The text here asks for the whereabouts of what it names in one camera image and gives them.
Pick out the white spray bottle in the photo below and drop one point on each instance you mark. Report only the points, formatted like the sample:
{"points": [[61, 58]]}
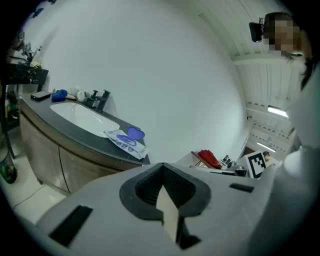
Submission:
{"points": [[37, 56]]}

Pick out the black waste bin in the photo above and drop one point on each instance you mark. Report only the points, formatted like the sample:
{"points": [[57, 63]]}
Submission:
{"points": [[7, 168]]}

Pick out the black faucet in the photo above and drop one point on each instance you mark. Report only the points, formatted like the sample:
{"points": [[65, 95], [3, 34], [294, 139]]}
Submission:
{"points": [[103, 100]]}

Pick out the red bag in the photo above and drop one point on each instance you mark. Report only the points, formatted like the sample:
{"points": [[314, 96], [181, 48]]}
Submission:
{"points": [[210, 158]]}

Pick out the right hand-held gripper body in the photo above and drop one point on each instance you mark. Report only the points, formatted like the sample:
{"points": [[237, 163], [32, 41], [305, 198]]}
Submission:
{"points": [[256, 163]]}

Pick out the black soap dispenser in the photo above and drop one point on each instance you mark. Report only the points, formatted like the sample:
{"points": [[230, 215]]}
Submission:
{"points": [[92, 100]]}

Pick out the white sink basin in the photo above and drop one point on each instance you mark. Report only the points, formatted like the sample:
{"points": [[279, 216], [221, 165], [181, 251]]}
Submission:
{"points": [[80, 116]]}

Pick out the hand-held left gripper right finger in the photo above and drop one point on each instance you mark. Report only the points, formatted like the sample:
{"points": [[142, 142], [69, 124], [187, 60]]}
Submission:
{"points": [[220, 200]]}

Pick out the black head camera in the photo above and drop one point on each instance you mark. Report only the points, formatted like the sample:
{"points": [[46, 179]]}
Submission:
{"points": [[256, 31]]}

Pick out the wooden table black metal legs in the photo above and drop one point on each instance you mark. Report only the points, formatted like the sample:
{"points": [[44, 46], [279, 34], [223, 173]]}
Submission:
{"points": [[197, 156]]}

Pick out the black phone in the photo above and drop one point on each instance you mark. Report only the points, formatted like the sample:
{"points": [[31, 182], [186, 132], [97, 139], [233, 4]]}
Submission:
{"points": [[40, 95]]}

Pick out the ceiling light bar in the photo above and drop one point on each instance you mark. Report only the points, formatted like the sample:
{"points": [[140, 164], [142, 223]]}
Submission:
{"points": [[265, 147], [277, 111]]}

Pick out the grey vanity cabinet black countertop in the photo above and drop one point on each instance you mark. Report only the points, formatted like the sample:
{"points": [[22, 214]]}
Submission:
{"points": [[47, 155]]}

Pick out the person's face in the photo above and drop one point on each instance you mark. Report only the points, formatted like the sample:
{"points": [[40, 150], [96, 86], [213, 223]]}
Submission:
{"points": [[285, 32]]}

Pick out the blue wall sticker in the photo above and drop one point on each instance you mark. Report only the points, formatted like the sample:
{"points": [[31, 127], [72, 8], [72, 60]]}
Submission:
{"points": [[38, 12]]}

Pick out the white cup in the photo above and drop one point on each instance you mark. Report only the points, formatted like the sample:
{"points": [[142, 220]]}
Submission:
{"points": [[74, 90], [80, 95]]}

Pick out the beige brush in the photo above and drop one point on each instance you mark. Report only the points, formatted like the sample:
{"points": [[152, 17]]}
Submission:
{"points": [[70, 97]]}

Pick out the blue and white packet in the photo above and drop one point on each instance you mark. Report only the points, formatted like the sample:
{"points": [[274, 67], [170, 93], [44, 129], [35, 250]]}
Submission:
{"points": [[127, 143]]}

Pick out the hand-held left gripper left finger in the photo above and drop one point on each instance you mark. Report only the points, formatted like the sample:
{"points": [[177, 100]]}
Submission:
{"points": [[105, 215]]}

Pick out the blue cloth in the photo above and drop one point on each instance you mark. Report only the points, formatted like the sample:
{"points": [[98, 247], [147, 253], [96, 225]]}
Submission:
{"points": [[59, 95]]}

